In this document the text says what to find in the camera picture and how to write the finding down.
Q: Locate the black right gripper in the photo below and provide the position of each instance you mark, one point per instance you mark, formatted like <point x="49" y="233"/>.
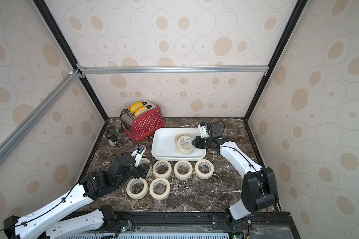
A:
<point x="199" y="142"/>

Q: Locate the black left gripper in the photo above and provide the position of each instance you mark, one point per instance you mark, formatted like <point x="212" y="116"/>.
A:
<point x="140" y="172"/>

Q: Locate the cream masking tape roll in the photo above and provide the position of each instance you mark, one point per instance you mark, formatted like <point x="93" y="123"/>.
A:
<point x="160" y="189"/>
<point x="186" y="147"/>
<point x="137" y="188"/>
<point x="178" y="139"/>
<point x="146" y="164"/>
<point x="204" y="169"/>
<point x="183" y="170"/>
<point x="162" y="169"/>

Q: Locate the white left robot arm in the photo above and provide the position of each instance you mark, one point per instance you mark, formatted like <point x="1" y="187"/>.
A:
<point x="89" y="189"/>

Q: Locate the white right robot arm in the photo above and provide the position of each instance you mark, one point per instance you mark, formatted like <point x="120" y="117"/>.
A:
<point x="259" y="189"/>

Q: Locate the white plastic storage box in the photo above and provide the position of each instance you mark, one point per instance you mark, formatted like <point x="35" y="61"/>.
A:
<point x="164" y="146"/>

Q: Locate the dark pepper grinder bottle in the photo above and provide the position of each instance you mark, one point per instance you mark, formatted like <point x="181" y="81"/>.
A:
<point x="114" y="141"/>

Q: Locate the red polka dot toaster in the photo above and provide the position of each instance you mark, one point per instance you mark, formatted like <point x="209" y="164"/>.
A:
<point x="143" y="126"/>

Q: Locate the rear yellow bread slice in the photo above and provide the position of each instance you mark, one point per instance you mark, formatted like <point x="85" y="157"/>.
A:
<point x="135" y="107"/>

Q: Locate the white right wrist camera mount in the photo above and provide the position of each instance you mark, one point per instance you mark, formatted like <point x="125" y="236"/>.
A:
<point x="210" y="129"/>

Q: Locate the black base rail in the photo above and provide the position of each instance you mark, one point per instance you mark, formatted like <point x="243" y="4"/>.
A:
<point x="212" y="225"/>

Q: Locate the silver horizontal rear rail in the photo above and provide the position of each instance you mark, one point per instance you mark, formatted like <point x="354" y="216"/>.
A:
<point x="173" y="69"/>

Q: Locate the silver left side rail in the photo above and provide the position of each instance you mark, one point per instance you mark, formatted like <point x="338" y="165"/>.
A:
<point x="13" y="140"/>

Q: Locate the black vertical frame post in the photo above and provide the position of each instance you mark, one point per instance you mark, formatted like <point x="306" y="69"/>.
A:
<point x="291" y="24"/>

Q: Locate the black left frame post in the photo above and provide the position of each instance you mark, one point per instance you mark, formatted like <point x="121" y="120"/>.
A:
<point x="68" y="53"/>

